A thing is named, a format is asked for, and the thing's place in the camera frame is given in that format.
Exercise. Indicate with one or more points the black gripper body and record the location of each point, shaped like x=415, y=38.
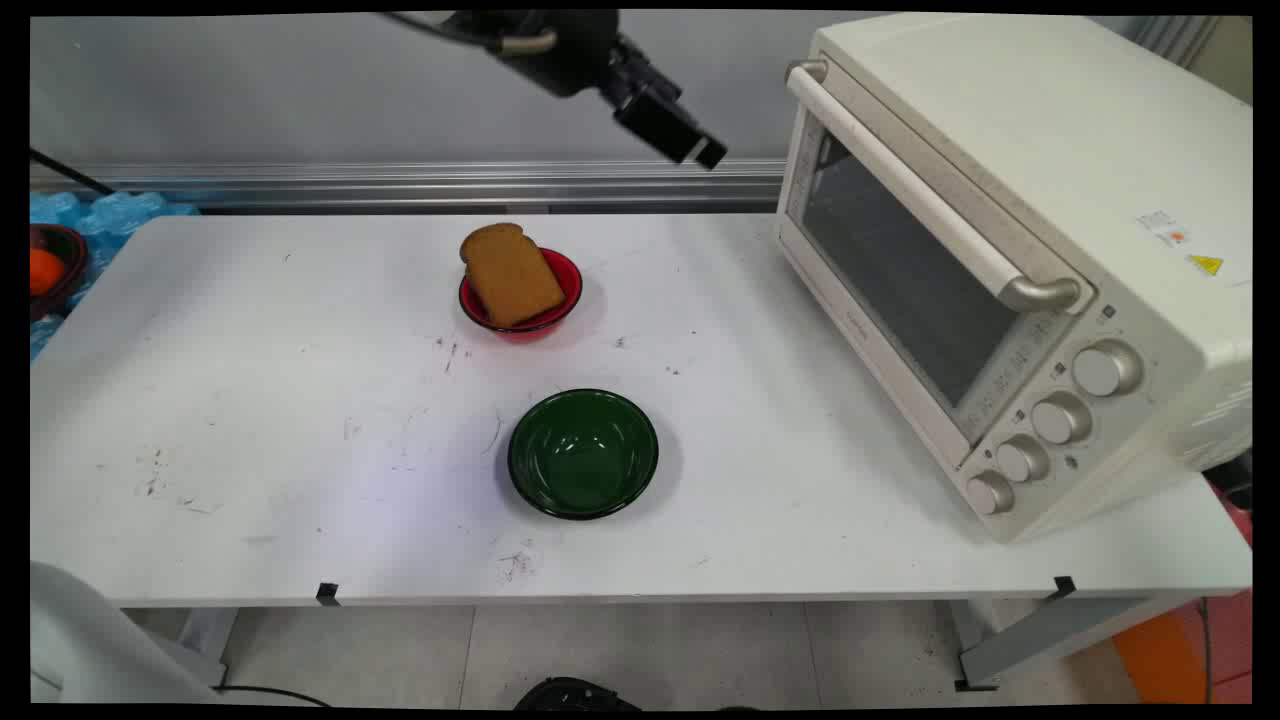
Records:
x=560, y=50

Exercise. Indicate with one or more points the orange fruit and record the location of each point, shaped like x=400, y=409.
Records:
x=44, y=270

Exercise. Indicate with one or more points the black tape marker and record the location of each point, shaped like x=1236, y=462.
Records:
x=1064, y=586
x=327, y=593

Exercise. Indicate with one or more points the blue plastic bag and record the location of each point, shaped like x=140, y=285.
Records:
x=110, y=215

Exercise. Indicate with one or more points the orange box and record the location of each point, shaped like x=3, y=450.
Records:
x=1185, y=650

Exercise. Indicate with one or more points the silver oven knob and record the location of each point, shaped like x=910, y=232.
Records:
x=1060, y=419
x=1021, y=459
x=989, y=493
x=1105, y=369

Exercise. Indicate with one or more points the grey table leg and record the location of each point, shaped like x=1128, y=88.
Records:
x=208, y=645
x=1060, y=635

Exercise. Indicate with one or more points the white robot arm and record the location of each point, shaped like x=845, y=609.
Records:
x=95, y=640

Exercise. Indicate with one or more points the white label sticker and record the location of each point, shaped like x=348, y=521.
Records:
x=1164, y=227

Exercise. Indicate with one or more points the black round object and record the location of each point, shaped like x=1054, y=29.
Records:
x=575, y=694

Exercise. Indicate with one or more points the yellow warning sticker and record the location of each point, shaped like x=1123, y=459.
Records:
x=1206, y=264

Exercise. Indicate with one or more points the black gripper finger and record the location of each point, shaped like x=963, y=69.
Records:
x=680, y=112
x=645, y=120

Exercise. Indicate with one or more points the brown bread slice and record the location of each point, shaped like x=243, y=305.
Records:
x=510, y=275

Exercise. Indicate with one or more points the dark green bowl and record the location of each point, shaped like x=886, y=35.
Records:
x=583, y=455

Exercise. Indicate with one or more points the aluminium rail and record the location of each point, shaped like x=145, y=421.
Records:
x=420, y=185

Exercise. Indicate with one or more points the cream toaster oven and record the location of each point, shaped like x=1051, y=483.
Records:
x=1050, y=140

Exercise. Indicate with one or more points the dark bowl with red rim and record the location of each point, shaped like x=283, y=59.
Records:
x=68, y=262

